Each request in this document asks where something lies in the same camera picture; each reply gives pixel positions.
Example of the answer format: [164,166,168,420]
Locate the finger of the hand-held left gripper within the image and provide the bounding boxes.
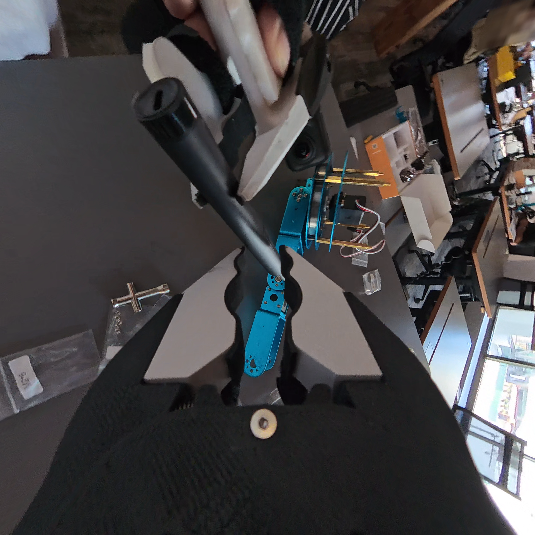
[238,97,312,201]
[141,36,225,208]

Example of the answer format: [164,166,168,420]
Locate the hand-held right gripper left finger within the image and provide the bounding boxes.
[143,247,248,404]

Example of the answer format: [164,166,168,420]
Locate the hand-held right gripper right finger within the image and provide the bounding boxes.
[277,246,385,404]

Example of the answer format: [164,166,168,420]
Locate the blue toy robot arm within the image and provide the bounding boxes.
[243,151,393,381]

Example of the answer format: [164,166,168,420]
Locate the black electric screwdriver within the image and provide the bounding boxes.
[132,77,287,281]

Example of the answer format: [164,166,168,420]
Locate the dark grey desk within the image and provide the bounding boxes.
[0,56,431,535]

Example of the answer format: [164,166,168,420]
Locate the person's left hand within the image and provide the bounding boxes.
[163,0,294,79]

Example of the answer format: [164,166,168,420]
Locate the black pad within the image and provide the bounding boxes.
[339,84,398,126]

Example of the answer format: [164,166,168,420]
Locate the clear bag of small nuts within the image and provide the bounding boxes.
[98,293,170,373]

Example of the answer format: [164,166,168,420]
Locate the silver cross wrench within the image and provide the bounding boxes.
[111,282,171,313]

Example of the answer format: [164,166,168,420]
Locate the black white striped cloth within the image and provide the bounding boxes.
[304,0,365,40]

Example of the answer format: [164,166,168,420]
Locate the orange cardboard box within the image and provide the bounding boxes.
[365,119,431,199]

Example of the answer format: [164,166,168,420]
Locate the white office table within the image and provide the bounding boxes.
[432,63,492,180]
[420,276,473,402]
[472,196,535,314]

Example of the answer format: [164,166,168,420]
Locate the black office chair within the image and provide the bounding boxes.
[395,247,475,303]

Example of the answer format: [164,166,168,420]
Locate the flat clear labelled bag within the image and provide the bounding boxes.
[0,329,100,422]

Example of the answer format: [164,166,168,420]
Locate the white cardboard box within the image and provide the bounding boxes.
[399,161,454,253]

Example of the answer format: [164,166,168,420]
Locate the large glass window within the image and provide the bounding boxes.
[453,305,535,535]

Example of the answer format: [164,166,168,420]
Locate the yellow box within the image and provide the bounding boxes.
[495,45,519,82]

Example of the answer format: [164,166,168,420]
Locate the red white servo cable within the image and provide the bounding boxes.
[339,200,387,257]

